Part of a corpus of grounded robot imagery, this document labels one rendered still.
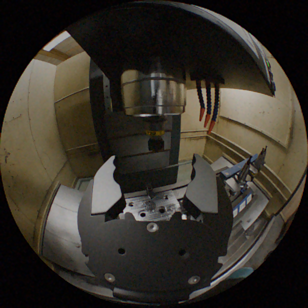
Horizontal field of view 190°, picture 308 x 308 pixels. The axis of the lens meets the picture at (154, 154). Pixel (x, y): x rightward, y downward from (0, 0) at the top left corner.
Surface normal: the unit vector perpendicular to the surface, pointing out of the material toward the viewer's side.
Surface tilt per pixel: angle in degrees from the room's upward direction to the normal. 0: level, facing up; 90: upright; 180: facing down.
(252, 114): 90
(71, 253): 24
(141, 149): 90
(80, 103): 90
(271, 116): 90
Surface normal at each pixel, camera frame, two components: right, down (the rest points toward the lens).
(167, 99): 0.30, 0.46
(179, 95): 0.64, 0.36
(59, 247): 0.35, -0.86
